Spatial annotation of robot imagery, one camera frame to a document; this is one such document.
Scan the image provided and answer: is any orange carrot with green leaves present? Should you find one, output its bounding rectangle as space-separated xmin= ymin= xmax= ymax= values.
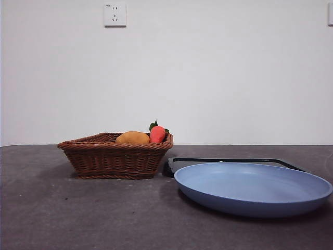
xmin=149 ymin=119 xmax=170 ymax=143

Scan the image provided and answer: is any white wall socket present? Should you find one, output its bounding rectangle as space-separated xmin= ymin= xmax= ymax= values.
xmin=104 ymin=2 xmax=127 ymax=28

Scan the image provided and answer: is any blue round plate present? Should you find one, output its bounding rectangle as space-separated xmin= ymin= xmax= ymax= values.
xmin=173 ymin=162 xmax=333 ymax=218

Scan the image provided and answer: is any black rectangular tray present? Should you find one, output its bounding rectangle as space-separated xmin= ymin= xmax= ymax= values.
xmin=163 ymin=157 xmax=310 ymax=178

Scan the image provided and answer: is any brown wicker basket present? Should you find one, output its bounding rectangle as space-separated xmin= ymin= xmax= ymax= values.
xmin=57 ymin=132 xmax=174 ymax=180

